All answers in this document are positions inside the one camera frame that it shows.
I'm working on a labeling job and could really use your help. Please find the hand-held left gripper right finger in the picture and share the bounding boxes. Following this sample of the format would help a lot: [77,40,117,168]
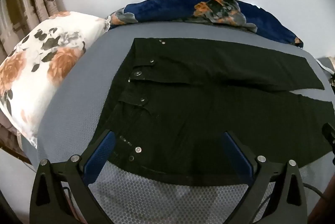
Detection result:
[221,130,308,224]

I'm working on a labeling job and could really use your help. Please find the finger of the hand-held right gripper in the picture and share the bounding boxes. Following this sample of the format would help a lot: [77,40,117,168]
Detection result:
[321,122,335,159]

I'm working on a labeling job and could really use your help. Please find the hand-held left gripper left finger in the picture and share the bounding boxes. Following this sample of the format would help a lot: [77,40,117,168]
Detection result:
[29,130,117,224]

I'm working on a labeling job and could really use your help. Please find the black pants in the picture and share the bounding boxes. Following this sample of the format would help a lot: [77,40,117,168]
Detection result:
[98,38,335,186]

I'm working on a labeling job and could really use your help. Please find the white floral pillow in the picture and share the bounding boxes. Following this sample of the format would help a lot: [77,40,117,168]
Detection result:
[0,11,110,148]

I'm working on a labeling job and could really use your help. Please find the blue floral blanket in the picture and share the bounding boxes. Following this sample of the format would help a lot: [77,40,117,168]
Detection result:
[108,0,304,48]

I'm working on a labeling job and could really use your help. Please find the black cable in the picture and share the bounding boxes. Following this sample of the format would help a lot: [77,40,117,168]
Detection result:
[303,182,326,199]

